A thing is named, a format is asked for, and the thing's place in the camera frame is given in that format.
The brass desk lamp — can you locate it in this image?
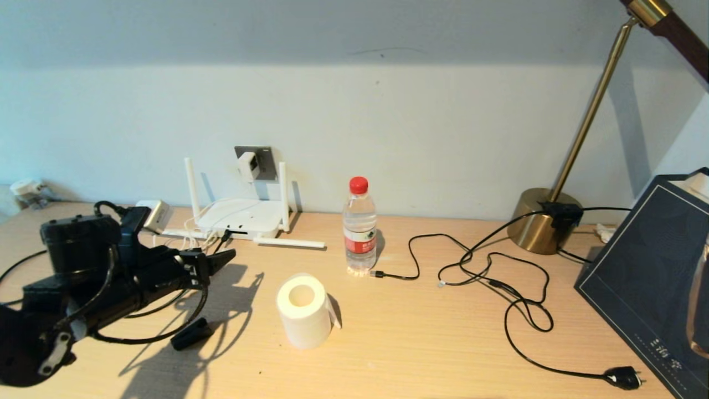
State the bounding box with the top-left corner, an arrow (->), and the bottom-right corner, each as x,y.
507,0 -> 709,257

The braided left arm cable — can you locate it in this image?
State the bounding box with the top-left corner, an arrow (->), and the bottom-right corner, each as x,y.
53,244 -> 118,336

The white power adapter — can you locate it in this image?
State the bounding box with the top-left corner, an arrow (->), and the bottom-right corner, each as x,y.
237,151 -> 261,183

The black lamp power cable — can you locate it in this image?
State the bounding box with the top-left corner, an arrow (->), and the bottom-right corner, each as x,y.
438,236 -> 646,391

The black plastic clip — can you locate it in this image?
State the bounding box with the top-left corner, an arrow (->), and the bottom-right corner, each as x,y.
171,317 -> 214,351

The water bottle red cap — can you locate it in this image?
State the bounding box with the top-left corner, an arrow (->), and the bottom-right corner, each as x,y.
343,176 -> 378,277

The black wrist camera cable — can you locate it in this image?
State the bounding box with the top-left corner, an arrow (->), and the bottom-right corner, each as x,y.
94,201 -> 139,222

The white router with antennas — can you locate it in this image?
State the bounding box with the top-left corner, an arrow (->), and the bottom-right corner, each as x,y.
163,157 -> 326,249

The white toilet paper roll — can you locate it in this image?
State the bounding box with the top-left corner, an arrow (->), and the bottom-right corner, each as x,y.
276,272 -> 343,350

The braided left gripper cable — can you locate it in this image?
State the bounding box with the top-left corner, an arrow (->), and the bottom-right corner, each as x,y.
89,285 -> 210,345

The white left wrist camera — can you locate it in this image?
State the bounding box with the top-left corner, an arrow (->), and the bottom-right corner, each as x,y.
136,199 -> 172,234

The black adapter on lamp base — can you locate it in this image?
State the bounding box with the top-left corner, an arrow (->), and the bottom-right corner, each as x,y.
536,201 -> 584,233

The grey wall socket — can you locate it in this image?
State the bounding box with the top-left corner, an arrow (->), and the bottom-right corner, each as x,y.
234,146 -> 279,181

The dark blue gift bag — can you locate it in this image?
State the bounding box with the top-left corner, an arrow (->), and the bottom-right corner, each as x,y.
573,168 -> 709,399

